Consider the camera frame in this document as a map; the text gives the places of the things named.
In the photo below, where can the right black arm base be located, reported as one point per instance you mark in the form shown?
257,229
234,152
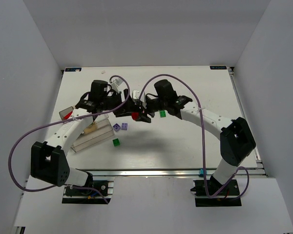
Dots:
226,198

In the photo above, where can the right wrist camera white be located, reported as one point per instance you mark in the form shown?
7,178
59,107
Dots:
136,96

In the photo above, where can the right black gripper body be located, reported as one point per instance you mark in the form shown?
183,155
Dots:
149,106

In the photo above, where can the purple lego brick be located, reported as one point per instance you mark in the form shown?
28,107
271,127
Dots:
116,127
124,126

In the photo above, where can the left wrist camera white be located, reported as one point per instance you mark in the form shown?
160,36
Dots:
115,82

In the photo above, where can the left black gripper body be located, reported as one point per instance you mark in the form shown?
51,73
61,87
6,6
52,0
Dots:
126,107

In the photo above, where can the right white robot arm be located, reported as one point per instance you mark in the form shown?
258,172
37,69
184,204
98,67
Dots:
236,139

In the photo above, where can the aluminium front rail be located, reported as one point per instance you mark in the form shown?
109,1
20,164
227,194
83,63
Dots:
253,172

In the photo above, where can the red lego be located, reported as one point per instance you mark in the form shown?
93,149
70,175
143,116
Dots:
67,115

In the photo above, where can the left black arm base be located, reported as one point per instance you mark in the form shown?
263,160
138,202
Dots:
98,192

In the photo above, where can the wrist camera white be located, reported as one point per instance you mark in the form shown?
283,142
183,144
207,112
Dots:
115,82
136,96

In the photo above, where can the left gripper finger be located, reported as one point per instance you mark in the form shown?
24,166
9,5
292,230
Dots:
130,105
122,113

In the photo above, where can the red arched lego brick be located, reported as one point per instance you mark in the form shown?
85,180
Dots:
135,116

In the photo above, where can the purple lego brick left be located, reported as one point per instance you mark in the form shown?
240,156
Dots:
116,127

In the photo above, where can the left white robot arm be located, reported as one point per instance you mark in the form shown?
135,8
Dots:
48,158

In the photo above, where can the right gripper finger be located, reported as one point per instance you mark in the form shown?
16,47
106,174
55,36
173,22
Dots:
144,118
142,106

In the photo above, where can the clear plastic container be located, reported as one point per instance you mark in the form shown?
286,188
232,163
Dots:
92,134

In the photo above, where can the left blue corner label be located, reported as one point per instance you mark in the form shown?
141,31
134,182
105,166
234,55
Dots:
78,69

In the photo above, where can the purple lego brick right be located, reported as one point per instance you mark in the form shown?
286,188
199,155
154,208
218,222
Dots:
124,126

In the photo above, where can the green long lego brick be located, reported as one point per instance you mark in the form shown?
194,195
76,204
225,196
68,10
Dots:
162,113

